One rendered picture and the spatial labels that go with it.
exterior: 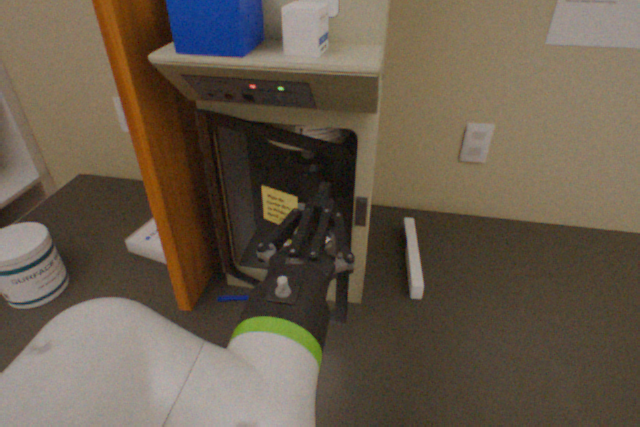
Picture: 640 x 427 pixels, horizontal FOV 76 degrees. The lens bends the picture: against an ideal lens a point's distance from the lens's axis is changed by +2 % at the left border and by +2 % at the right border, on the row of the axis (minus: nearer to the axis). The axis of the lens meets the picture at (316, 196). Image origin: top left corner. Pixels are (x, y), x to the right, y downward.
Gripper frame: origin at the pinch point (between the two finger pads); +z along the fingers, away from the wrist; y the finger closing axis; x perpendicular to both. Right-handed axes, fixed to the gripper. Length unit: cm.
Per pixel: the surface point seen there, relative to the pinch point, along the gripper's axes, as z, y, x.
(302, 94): 6.9, 4.4, -14.1
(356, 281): 13.7, -5.4, 30.1
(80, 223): 29, 75, 37
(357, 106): 9.2, -3.7, -11.9
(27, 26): 57, 96, -10
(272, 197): 7.4, 10.4, 5.5
